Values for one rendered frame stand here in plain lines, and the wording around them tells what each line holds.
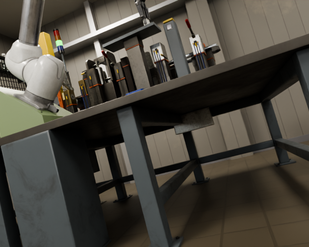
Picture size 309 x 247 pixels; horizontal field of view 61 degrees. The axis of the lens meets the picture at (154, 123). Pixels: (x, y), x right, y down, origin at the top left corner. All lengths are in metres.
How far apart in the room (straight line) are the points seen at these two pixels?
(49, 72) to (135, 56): 0.53
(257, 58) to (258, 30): 3.03
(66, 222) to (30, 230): 0.21
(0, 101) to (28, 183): 0.45
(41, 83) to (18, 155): 0.38
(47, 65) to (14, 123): 0.34
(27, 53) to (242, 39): 3.09
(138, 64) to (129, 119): 0.57
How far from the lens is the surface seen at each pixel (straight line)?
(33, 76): 1.53
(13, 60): 1.67
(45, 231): 1.45
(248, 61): 1.10
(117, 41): 1.75
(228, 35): 4.11
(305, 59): 1.17
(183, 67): 1.58
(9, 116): 1.53
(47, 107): 1.53
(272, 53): 1.11
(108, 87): 1.89
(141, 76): 1.66
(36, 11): 1.62
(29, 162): 1.43
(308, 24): 4.23
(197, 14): 4.10
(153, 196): 1.20
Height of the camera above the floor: 0.45
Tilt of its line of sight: 5 degrees up
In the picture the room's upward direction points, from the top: 15 degrees counter-clockwise
